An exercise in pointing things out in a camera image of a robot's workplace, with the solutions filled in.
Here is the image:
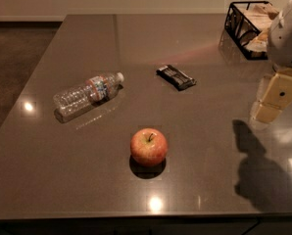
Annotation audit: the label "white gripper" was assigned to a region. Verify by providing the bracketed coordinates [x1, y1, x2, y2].
[250, 0, 292, 123]

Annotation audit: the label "black rxbar chocolate wrapper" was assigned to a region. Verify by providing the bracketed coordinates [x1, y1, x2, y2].
[156, 65, 196, 91]

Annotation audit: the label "red yellow apple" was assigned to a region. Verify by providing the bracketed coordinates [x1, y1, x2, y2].
[130, 128, 168, 166]

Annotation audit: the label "snack packets in basket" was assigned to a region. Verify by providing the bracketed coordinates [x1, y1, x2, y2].
[238, 3, 278, 60]

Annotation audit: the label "clear plastic water bottle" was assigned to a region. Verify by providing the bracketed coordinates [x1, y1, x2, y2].
[53, 72, 124, 122]

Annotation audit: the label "black wire basket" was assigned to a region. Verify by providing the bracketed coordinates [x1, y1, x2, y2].
[224, 1, 273, 60]

